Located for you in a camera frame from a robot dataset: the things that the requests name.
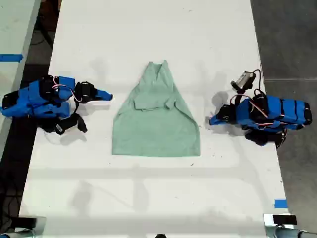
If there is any white box with black face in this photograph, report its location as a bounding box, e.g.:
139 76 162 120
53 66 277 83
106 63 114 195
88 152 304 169
263 213 298 227

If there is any arm red white wire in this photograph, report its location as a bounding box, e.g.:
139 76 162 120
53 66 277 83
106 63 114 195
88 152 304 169
51 76 83 103
229 93 288 131

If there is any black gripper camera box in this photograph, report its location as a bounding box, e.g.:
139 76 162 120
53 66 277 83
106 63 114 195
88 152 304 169
51 115 88 136

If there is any silver black camera box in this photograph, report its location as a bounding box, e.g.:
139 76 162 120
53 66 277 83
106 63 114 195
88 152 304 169
230 71 256 90

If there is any black camera cable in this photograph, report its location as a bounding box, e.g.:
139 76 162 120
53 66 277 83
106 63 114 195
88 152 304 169
251 69 267 96

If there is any pale green T-shirt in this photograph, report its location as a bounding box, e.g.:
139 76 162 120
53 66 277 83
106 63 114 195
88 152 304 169
111 59 201 158

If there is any long blue tape strip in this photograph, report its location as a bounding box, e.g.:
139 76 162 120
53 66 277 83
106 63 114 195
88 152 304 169
0 53 24 62

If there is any black floor cable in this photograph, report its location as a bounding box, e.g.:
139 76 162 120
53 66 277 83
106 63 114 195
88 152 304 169
31 23 52 47
0 171 22 224

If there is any grey metal tube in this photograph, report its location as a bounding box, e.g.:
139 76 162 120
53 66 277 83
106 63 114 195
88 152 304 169
266 227 317 238

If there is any grey box with black face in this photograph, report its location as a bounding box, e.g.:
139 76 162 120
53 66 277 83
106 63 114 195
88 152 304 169
18 215 47 233

